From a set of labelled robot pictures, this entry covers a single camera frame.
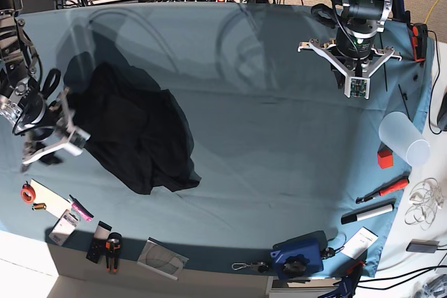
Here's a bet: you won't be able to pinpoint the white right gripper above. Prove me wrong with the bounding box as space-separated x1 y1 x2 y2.
21 87 90 167

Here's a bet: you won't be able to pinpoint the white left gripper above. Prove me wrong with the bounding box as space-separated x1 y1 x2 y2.
297 38 401 99

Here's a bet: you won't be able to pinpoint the black t-shirt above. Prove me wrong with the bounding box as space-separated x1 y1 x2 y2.
67 63 200 195

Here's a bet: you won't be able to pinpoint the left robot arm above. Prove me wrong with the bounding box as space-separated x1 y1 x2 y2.
298 0 402 99

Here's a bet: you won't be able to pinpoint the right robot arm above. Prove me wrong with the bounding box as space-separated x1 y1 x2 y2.
1 0 90 170

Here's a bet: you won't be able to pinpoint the long black rod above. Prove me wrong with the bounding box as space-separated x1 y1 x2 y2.
383 64 388 92

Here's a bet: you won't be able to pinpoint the white paper sheet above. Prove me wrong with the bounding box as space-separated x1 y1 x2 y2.
29 179 71 218

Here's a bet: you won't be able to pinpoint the orange tape roll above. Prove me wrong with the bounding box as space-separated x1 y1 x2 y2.
20 182 36 204

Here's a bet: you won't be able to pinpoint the short black rod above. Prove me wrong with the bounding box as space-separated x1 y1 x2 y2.
398 84 411 119

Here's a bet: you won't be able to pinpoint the pink packaged item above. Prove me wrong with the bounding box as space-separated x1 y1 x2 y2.
69 195 94 222

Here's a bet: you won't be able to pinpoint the gold battery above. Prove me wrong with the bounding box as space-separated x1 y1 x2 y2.
32 203 47 211

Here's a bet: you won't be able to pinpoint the translucent plastic cup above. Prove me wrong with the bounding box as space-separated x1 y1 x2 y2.
378 112 430 167

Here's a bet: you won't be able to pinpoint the battery blister pack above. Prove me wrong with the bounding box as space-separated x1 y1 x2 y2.
48 210 80 246

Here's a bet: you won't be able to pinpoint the red cube block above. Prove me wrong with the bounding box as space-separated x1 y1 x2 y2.
377 149 394 169

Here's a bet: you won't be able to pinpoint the orange black clamp tool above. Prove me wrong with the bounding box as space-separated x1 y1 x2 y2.
411 23 428 62

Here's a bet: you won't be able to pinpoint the orange black pliers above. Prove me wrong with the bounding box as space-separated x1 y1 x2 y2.
105 232 122 274

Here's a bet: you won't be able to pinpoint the black and white marker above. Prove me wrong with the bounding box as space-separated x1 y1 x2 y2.
341 203 394 225

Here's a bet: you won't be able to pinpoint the clear cd sleeve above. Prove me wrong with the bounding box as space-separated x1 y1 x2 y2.
137 238 189 281

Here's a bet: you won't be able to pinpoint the white booklet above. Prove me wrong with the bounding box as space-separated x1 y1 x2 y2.
342 228 378 260

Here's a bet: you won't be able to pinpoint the blue case with knob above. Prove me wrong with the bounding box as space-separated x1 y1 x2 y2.
270 238 323 280

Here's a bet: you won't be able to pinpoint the grey phone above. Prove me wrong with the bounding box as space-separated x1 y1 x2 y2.
406 240 439 253

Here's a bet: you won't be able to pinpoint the silver carabiner keyring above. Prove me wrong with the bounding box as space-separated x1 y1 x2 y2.
231 262 270 274

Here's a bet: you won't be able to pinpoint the red handled screwdriver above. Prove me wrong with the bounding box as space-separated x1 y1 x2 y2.
356 177 409 204

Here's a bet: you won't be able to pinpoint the coiled white cable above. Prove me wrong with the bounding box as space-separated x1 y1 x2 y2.
404 177 445 231

